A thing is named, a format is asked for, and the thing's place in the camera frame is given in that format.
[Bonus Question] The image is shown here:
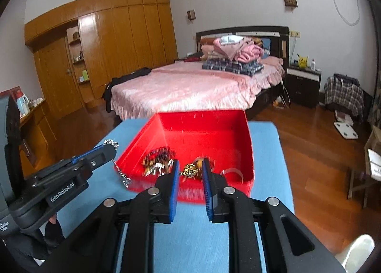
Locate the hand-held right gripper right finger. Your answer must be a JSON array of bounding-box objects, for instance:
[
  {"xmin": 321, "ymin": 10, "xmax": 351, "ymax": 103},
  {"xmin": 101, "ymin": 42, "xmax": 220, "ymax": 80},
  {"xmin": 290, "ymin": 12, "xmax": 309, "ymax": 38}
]
[{"xmin": 201, "ymin": 159, "xmax": 347, "ymax": 273}]

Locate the folded plaid blanket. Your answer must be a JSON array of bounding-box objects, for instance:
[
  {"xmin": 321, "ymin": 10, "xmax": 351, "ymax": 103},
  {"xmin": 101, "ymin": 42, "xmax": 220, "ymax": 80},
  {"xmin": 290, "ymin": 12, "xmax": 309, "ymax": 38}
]
[{"xmin": 202, "ymin": 58, "xmax": 265, "ymax": 76}]

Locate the cardboard box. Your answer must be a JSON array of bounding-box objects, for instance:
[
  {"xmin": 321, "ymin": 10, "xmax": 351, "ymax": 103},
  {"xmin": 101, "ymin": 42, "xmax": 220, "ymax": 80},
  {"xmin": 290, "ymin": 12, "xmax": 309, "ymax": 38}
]
[{"xmin": 363, "ymin": 125, "xmax": 381, "ymax": 182}]

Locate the red plastic crate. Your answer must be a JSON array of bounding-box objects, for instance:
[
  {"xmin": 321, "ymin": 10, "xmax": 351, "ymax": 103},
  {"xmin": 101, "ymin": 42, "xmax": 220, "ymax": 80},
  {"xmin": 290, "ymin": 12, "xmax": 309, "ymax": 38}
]
[{"xmin": 115, "ymin": 109, "xmax": 256, "ymax": 205}]

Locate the dark nightstand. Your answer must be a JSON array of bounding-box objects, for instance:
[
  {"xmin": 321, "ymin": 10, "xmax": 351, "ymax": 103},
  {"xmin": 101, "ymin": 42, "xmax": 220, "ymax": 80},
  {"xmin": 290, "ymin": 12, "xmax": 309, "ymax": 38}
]
[{"xmin": 285, "ymin": 64, "xmax": 322, "ymax": 109}]

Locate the black garment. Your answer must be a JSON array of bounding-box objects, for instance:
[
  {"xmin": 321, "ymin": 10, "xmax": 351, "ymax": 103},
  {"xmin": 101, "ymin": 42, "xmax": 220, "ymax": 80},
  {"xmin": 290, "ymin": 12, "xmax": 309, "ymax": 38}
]
[{"xmin": 102, "ymin": 67, "xmax": 152, "ymax": 113}]

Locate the plaid garment on chair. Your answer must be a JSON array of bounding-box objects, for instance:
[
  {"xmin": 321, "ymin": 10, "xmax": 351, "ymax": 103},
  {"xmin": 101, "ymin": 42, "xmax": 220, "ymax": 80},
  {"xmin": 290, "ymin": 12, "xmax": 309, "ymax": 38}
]
[{"xmin": 324, "ymin": 73, "xmax": 365, "ymax": 113}]

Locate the blue table cloth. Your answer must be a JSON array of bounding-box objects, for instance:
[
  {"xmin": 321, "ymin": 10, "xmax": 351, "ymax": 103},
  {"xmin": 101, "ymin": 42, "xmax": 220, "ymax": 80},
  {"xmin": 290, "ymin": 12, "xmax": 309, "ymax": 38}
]
[{"xmin": 56, "ymin": 119, "xmax": 295, "ymax": 273}]

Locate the pile of pink blankets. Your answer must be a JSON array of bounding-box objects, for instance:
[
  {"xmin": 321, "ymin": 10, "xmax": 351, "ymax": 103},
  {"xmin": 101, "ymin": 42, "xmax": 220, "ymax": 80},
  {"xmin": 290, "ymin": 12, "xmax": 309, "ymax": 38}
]
[{"xmin": 201, "ymin": 35, "xmax": 270, "ymax": 62}]

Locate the wooden sideboard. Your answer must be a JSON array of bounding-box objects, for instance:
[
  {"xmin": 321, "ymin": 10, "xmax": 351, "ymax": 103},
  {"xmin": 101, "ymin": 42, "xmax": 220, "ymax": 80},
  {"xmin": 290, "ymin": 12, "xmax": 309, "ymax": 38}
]
[{"xmin": 18, "ymin": 98, "xmax": 57, "ymax": 177}]

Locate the silver chain necklace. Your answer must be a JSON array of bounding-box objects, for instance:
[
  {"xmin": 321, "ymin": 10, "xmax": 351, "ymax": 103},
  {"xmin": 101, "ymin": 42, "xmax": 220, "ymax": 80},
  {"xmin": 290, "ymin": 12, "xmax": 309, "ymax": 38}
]
[{"xmin": 104, "ymin": 139, "xmax": 132, "ymax": 188}]

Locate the red bag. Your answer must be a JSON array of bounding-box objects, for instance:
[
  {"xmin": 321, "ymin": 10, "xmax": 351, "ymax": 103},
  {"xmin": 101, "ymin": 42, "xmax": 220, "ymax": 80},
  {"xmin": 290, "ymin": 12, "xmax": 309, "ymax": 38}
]
[{"xmin": 0, "ymin": 86, "xmax": 23, "ymax": 101}]

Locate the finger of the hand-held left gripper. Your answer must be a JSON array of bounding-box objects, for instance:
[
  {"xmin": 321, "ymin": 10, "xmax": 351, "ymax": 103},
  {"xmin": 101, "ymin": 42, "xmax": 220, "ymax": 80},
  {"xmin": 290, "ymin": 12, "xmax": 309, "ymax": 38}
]
[
  {"xmin": 74, "ymin": 147, "xmax": 118, "ymax": 181},
  {"xmin": 72, "ymin": 145, "xmax": 109, "ymax": 164}
]

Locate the light blue thermos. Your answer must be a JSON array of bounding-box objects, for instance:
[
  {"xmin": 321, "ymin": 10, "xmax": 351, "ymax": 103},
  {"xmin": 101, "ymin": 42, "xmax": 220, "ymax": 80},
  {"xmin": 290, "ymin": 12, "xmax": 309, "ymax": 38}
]
[{"xmin": 16, "ymin": 96, "xmax": 30, "ymax": 116}]

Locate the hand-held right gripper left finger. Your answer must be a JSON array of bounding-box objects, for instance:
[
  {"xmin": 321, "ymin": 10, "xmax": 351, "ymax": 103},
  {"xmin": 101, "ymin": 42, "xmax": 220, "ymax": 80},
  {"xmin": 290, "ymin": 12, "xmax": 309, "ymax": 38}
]
[{"xmin": 39, "ymin": 159, "xmax": 181, "ymax": 273}]

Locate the person's left forearm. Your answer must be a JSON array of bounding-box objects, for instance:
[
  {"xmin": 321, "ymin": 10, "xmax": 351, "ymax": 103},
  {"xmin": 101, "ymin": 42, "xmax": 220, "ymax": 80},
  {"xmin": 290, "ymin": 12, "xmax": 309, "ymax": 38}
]
[{"xmin": 0, "ymin": 228, "xmax": 64, "ymax": 271}]

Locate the white bathroom scale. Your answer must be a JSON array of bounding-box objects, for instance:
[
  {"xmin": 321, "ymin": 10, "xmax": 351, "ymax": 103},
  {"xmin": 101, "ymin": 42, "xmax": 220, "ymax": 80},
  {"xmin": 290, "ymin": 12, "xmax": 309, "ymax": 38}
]
[{"xmin": 334, "ymin": 122, "xmax": 359, "ymax": 140}]

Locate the white wall cable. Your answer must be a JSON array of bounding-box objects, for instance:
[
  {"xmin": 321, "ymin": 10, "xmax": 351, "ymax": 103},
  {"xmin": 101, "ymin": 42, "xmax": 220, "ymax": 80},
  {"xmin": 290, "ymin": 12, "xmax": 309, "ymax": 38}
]
[{"xmin": 326, "ymin": 0, "xmax": 360, "ymax": 26}]

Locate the dark wooden headboard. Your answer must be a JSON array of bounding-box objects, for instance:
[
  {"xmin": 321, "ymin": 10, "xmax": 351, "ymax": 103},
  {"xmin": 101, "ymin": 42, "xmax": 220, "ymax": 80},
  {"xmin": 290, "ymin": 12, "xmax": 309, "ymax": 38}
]
[{"xmin": 196, "ymin": 26, "xmax": 290, "ymax": 68}]

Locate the wooden bead bracelet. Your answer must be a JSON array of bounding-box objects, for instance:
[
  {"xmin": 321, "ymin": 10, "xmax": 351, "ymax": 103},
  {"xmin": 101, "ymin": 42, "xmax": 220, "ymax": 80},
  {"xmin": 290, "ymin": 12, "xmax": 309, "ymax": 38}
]
[{"xmin": 142, "ymin": 155, "xmax": 175, "ymax": 177}]

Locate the wooden stool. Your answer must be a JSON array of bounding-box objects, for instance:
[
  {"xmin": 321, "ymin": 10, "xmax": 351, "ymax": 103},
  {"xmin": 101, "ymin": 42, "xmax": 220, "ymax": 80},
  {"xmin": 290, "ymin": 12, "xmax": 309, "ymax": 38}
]
[{"xmin": 347, "ymin": 165, "xmax": 379, "ymax": 208}]

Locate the person's left hand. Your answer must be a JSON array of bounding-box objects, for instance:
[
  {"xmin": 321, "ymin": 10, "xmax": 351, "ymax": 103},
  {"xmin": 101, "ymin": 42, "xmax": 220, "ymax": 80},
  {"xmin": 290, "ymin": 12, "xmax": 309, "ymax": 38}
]
[{"xmin": 44, "ymin": 215, "xmax": 65, "ymax": 241}]

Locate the silver bangle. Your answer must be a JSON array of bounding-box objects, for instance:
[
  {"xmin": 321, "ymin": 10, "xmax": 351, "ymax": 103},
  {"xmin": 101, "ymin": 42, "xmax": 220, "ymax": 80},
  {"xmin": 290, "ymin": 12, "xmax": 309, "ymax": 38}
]
[{"xmin": 221, "ymin": 168, "xmax": 243, "ymax": 184}]

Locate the bed with pink cover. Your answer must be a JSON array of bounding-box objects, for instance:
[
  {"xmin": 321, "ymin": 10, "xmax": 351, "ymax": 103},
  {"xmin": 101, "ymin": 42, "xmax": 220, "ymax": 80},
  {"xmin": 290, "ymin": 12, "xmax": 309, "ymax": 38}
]
[{"xmin": 110, "ymin": 26, "xmax": 290, "ymax": 122}]

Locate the wooden wardrobe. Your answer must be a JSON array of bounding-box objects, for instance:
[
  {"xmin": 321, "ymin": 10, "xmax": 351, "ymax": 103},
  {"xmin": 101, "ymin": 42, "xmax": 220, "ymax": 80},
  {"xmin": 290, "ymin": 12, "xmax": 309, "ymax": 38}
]
[{"xmin": 24, "ymin": 0, "xmax": 179, "ymax": 110}]

